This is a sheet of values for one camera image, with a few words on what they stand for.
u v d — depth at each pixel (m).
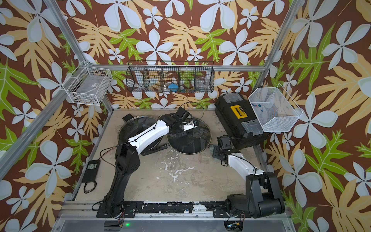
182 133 0.82
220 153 0.66
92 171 0.86
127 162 0.53
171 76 0.97
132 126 1.15
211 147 0.92
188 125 0.80
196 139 1.16
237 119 0.92
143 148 0.58
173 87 0.93
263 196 0.42
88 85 0.86
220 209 0.74
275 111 0.83
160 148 0.88
